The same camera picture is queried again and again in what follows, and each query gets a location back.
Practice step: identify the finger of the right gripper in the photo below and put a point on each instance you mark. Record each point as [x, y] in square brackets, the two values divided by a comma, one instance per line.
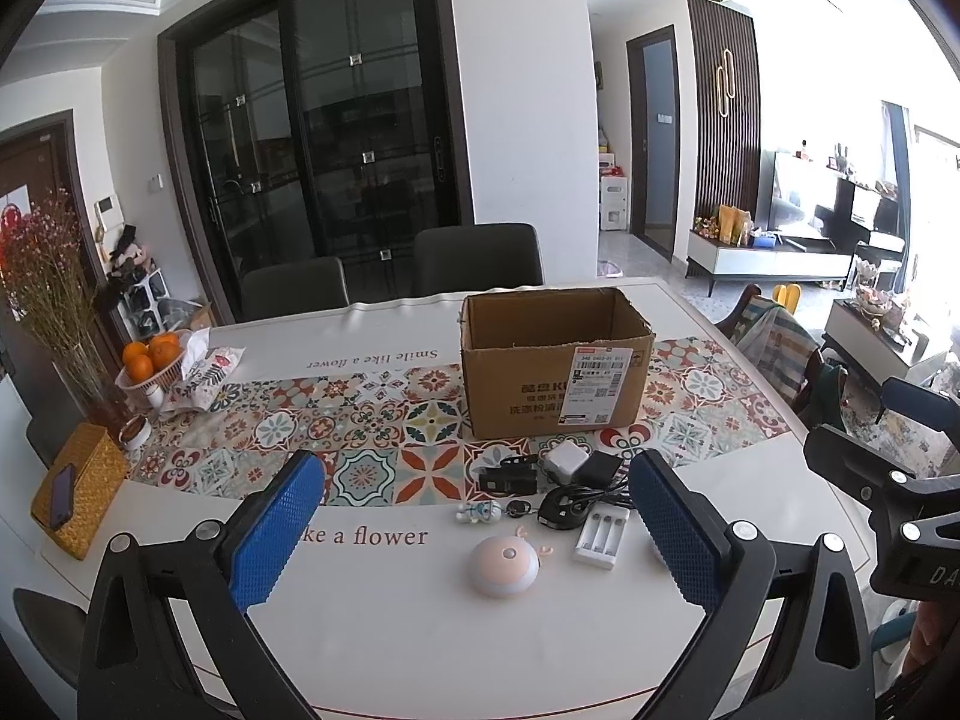
[920, 404]
[852, 467]

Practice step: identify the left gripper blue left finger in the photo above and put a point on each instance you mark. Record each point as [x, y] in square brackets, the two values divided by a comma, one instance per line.
[134, 663]

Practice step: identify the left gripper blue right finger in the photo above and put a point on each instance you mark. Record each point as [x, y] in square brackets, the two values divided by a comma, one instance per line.
[817, 663]

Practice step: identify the white battery charger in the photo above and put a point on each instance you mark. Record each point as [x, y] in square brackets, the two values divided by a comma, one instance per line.
[599, 541]

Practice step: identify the black power adapter with cable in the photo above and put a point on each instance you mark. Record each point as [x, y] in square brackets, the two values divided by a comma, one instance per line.
[602, 479]

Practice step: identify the white cube power adapter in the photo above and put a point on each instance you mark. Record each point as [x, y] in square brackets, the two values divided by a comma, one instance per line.
[564, 461]

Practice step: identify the pink round night light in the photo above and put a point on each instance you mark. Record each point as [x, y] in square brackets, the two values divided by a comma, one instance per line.
[506, 566]

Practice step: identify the small astronaut figurine keychain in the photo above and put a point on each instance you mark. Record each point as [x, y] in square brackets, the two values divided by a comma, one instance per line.
[487, 512]

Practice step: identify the person right hand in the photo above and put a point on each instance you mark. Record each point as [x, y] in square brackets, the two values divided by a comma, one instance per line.
[931, 629]

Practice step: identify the striped cushioned chair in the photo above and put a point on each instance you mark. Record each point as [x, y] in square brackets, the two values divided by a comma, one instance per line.
[787, 357]

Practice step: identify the dark smartphone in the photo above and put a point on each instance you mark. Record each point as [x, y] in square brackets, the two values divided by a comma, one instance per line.
[62, 493]

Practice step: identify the white tv console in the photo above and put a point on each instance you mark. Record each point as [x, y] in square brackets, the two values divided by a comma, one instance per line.
[783, 264]

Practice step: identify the woven yellow tissue box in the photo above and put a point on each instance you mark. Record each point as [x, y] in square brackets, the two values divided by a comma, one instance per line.
[100, 469]

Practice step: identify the small round jar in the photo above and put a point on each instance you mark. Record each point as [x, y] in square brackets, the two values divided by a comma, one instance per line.
[135, 433]

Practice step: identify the white fruit basket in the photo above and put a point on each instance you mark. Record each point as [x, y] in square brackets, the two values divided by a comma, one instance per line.
[149, 394]

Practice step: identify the white snack bag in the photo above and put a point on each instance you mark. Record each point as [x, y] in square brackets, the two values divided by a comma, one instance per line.
[205, 369]

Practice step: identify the patterned tile table mat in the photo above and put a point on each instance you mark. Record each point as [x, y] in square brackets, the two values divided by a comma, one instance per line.
[404, 436]

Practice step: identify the brown cardboard box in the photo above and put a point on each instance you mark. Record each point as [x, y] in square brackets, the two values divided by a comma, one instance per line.
[552, 361]

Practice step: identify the black bike light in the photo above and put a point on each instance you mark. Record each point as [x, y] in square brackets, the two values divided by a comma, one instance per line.
[515, 476]

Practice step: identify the glass vase with red flowers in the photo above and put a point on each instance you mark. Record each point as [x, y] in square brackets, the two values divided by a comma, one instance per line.
[44, 282]

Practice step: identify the dark dining chair left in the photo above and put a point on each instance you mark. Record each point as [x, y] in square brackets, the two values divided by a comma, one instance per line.
[294, 288]

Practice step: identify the dark dining chair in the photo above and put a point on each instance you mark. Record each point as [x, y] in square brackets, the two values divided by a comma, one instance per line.
[478, 257]
[294, 288]

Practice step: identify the dark dining chair right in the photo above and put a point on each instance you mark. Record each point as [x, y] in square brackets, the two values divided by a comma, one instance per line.
[478, 257]

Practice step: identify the black glass sliding door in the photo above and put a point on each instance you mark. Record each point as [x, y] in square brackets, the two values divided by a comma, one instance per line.
[302, 129]

